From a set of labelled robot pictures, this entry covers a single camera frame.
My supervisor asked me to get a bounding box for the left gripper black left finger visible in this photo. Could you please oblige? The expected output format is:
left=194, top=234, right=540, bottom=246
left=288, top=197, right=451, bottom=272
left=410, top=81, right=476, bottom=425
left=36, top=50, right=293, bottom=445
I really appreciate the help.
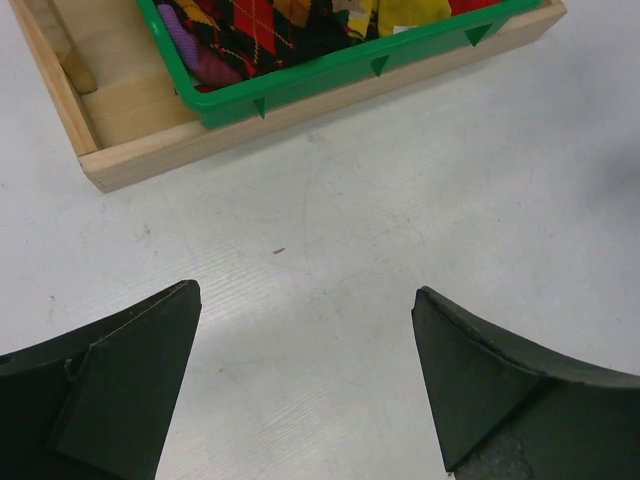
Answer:
left=1, top=280, right=202, bottom=479

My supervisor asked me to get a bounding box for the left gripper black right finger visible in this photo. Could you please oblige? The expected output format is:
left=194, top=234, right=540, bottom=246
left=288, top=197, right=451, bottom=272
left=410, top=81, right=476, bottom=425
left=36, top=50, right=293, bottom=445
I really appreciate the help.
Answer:
left=412, top=287, right=639, bottom=479

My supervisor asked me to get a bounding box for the wooden hanger stand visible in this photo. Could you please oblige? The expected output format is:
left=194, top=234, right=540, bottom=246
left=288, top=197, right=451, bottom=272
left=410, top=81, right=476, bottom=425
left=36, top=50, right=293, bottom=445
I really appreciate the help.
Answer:
left=9, top=1, right=567, bottom=193

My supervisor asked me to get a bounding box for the green plastic bin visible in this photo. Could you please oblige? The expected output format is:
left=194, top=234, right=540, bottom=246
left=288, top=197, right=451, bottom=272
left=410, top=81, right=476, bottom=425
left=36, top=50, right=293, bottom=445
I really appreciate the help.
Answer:
left=138, top=1, right=540, bottom=129

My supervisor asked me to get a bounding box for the purple sock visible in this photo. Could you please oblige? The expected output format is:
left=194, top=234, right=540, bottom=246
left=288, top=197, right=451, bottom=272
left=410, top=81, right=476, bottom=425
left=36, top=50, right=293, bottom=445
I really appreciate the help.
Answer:
left=157, top=3, right=243, bottom=92

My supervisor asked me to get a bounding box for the black red argyle sock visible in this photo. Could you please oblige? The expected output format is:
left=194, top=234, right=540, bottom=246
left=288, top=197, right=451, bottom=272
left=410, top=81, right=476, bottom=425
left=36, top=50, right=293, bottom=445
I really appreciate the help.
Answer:
left=155, top=0, right=352, bottom=81

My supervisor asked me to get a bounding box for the red sock with white pattern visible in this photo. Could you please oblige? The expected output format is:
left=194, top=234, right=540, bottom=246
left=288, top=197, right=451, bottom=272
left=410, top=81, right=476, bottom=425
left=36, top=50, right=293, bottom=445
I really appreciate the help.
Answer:
left=449, top=0, right=501, bottom=17

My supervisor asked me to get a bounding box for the yellow sock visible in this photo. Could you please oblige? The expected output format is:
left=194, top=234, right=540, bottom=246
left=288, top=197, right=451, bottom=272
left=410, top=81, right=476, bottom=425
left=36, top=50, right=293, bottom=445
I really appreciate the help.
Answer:
left=332, top=0, right=451, bottom=40

